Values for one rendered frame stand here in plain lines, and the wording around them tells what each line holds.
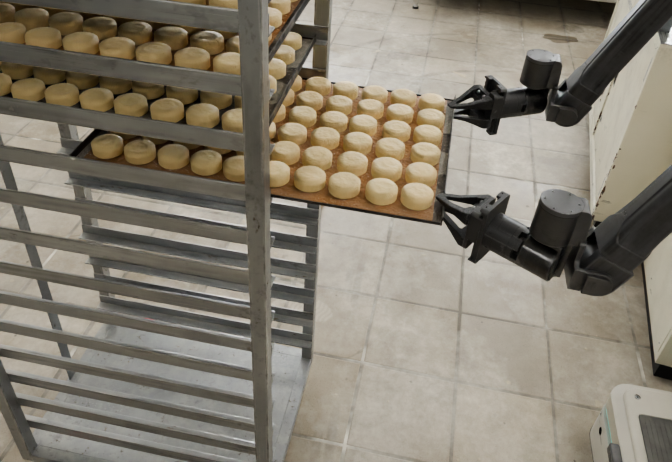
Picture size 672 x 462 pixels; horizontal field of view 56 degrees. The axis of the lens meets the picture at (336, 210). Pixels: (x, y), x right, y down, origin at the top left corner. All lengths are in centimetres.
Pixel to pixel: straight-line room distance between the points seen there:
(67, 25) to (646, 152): 206
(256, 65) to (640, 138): 192
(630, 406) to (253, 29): 144
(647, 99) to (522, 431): 122
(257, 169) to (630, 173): 193
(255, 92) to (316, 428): 129
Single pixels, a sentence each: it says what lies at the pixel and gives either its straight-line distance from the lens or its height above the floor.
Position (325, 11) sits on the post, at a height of 119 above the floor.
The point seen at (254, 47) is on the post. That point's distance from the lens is 81.
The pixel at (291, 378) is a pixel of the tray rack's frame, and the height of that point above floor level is 15.
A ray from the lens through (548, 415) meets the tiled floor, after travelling 211.
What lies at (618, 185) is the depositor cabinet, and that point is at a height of 27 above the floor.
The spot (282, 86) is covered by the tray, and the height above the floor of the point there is 113.
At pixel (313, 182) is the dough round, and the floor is 106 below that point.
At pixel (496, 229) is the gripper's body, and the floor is 107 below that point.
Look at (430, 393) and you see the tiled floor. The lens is 205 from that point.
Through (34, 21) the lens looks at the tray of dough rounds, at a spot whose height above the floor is 124.
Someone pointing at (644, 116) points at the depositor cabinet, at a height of 57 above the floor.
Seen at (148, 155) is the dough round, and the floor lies 106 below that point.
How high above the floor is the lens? 163
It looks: 38 degrees down
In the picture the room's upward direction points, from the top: 4 degrees clockwise
